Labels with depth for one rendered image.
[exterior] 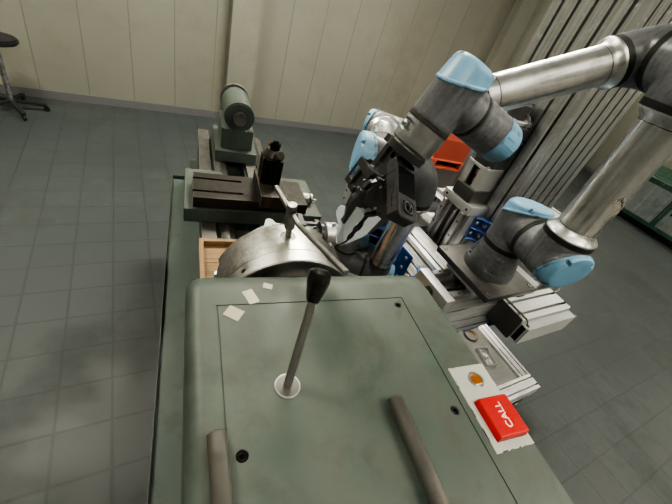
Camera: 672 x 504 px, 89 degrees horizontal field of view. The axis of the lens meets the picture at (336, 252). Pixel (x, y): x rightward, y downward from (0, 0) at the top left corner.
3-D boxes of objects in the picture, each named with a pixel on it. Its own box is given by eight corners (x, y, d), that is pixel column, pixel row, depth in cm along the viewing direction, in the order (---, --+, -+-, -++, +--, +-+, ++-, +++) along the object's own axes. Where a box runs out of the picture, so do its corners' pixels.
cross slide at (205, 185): (305, 214, 142) (307, 205, 139) (192, 207, 125) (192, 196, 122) (296, 190, 155) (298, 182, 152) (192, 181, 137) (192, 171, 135)
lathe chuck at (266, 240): (333, 330, 98) (360, 246, 78) (217, 346, 87) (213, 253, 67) (325, 305, 104) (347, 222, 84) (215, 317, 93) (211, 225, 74)
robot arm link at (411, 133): (452, 147, 55) (420, 122, 51) (432, 170, 57) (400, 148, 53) (429, 128, 61) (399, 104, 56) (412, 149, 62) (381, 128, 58)
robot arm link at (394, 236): (456, 153, 89) (389, 270, 124) (417, 139, 89) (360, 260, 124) (458, 177, 81) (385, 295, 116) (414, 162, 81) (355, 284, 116)
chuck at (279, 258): (337, 340, 96) (365, 256, 76) (218, 358, 85) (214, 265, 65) (334, 330, 98) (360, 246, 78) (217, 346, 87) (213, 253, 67)
